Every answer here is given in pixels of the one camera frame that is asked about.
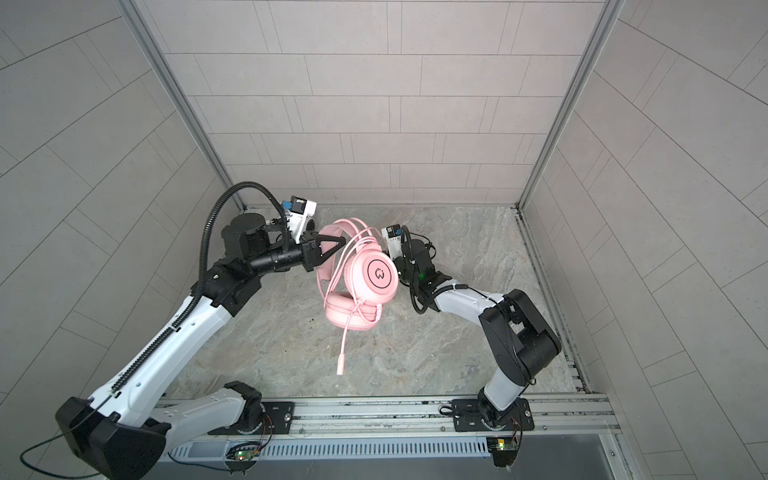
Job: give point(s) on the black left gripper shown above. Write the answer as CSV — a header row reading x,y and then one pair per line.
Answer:
x,y
309,256

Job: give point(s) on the pink headphones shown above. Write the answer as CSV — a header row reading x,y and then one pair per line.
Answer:
x,y
358,280

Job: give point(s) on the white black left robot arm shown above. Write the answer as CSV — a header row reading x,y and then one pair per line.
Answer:
x,y
118,430

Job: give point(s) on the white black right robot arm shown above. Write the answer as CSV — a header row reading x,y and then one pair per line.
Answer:
x,y
520,339

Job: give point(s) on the right circuit board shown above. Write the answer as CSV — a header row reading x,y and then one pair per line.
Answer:
x,y
503,450

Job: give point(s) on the circuit board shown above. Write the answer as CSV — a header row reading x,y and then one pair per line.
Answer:
x,y
503,450
244,452

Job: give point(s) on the left circuit board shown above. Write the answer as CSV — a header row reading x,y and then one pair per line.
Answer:
x,y
244,452

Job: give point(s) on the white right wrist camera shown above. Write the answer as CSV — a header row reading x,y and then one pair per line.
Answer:
x,y
393,236

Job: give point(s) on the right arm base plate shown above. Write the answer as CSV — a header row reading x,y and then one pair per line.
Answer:
x,y
476,415

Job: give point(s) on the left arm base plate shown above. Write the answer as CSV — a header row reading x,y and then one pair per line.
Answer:
x,y
274,417

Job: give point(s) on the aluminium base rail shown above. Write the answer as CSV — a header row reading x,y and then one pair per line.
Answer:
x,y
367,417

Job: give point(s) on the aluminium right corner post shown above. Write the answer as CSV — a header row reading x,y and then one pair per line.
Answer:
x,y
605,22

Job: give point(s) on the aluminium corner post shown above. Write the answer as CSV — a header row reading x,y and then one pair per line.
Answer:
x,y
151,49
605,22

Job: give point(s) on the aluminium left corner post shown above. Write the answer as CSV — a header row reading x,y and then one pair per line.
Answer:
x,y
151,49

